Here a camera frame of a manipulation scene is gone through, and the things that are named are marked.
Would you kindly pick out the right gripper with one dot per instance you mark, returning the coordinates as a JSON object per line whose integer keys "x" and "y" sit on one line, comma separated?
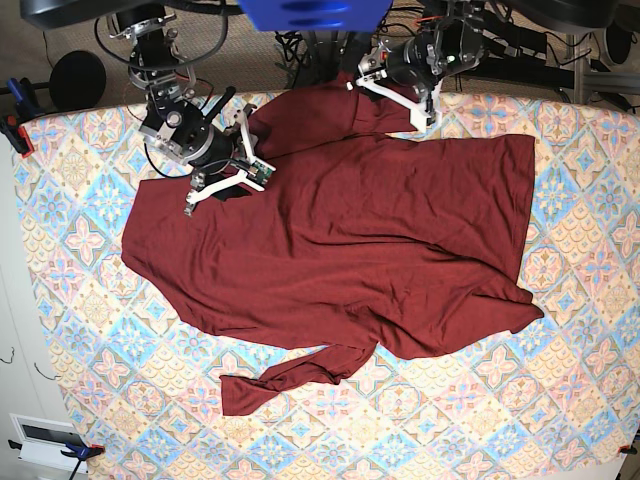
{"x": 225, "y": 178}

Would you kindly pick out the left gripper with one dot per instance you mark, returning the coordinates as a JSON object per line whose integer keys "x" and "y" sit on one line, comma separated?
{"x": 406, "y": 79}

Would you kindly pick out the maroon t-shirt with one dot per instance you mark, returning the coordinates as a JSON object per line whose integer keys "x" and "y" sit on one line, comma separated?
{"x": 362, "y": 238}

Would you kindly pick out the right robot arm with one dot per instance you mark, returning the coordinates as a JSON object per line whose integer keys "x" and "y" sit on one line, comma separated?
{"x": 174, "y": 123}

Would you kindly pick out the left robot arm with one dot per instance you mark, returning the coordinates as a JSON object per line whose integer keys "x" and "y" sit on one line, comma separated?
{"x": 449, "y": 34}

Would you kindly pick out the white power strip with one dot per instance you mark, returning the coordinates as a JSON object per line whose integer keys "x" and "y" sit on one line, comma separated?
{"x": 379, "y": 56}

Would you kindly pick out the black round stool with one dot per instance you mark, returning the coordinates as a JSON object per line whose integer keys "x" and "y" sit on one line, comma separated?
{"x": 77, "y": 81}

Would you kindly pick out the blue orange clamp upper left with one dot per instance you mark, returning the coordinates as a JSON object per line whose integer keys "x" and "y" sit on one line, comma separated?
{"x": 25, "y": 110}

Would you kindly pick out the blue orange clamp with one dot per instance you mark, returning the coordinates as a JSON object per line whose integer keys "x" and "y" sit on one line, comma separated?
{"x": 75, "y": 452}
{"x": 25, "y": 110}

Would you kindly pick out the blue orange clamp lower left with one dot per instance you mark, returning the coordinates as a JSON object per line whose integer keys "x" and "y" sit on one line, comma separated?
{"x": 75, "y": 452}

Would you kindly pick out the white floor outlet box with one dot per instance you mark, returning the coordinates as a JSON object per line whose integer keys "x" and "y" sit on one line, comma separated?
{"x": 42, "y": 442}

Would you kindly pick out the patterned tile tablecloth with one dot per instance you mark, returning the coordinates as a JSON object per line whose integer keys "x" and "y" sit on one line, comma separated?
{"x": 561, "y": 395}

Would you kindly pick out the orange clamp lower right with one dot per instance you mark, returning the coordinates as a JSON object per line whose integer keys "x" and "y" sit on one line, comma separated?
{"x": 628, "y": 450}

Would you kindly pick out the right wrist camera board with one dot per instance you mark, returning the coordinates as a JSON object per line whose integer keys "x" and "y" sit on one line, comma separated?
{"x": 259, "y": 173}

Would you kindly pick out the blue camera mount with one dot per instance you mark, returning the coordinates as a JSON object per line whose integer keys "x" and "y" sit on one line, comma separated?
{"x": 315, "y": 15}

